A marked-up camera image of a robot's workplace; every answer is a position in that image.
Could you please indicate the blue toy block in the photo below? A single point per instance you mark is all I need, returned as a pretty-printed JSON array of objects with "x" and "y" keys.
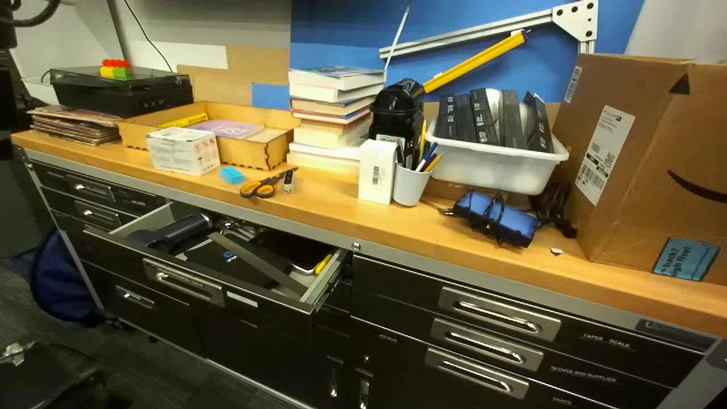
[{"x": 233, "y": 176}]

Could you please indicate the drawer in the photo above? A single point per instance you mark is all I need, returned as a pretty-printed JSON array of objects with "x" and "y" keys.
[{"x": 218, "y": 259}]

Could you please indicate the colourful toy block stack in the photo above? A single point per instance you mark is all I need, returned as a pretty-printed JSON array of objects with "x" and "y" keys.
[{"x": 114, "y": 70}]

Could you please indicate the white pen cup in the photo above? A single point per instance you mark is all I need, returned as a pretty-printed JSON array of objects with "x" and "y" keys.
[{"x": 409, "y": 187}]

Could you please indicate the small white box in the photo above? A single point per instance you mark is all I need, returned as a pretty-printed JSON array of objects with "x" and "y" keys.
[{"x": 376, "y": 171}]

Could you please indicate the stack of books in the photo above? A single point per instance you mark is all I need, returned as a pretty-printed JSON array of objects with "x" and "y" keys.
[{"x": 332, "y": 109}]

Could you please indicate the black cabinet workbench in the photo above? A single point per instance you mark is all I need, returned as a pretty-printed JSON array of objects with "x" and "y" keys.
[{"x": 425, "y": 315}]

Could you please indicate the wooden laser-cut tray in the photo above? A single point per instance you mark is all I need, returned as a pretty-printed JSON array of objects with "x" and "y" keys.
[{"x": 248, "y": 137}]

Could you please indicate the white plastic bin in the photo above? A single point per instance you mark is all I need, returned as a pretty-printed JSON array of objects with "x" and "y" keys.
[{"x": 498, "y": 166}]

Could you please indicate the white cardboard box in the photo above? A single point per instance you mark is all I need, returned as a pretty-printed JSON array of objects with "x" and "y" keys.
[{"x": 183, "y": 152}]

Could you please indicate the black printer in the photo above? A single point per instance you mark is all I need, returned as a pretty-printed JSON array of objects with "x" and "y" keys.
[{"x": 142, "y": 91}]

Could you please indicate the large cardboard box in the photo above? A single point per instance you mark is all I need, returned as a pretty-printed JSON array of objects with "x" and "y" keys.
[{"x": 649, "y": 165}]

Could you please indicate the stack of brown papers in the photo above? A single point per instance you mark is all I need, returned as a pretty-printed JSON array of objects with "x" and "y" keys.
[{"x": 76, "y": 123}]

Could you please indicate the blue bag on floor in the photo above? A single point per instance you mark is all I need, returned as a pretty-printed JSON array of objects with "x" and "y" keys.
[{"x": 57, "y": 286}]

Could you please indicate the orange handled scissors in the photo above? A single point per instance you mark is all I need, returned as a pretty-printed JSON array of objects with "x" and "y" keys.
[{"x": 265, "y": 187}]

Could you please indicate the yellow handled tool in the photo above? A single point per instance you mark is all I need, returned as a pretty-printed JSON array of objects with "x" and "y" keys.
[{"x": 474, "y": 62}]

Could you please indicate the aluminium rail bracket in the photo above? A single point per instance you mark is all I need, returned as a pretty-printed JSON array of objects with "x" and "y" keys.
[{"x": 579, "y": 20}]

